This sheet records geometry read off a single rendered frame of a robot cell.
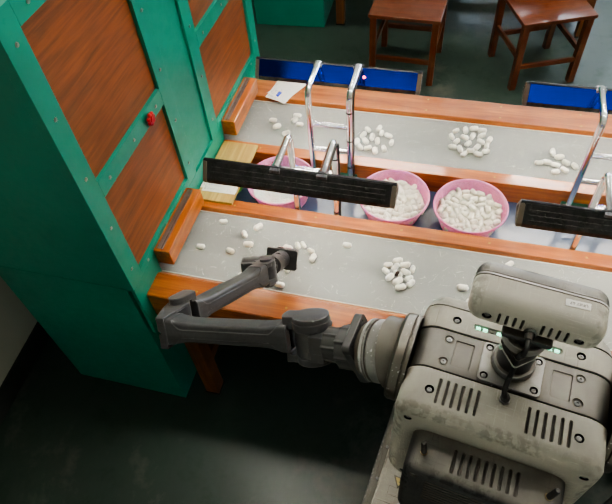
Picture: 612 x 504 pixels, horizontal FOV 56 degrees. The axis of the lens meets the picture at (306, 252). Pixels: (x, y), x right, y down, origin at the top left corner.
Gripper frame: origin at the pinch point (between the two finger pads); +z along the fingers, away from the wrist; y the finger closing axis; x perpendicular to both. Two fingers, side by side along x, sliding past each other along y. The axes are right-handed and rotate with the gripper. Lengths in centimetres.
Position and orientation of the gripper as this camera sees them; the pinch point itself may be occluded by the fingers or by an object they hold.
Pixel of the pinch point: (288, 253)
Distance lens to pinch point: 195.6
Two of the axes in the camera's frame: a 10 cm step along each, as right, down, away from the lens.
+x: -1.0, 9.7, 2.1
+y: -9.7, -1.5, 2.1
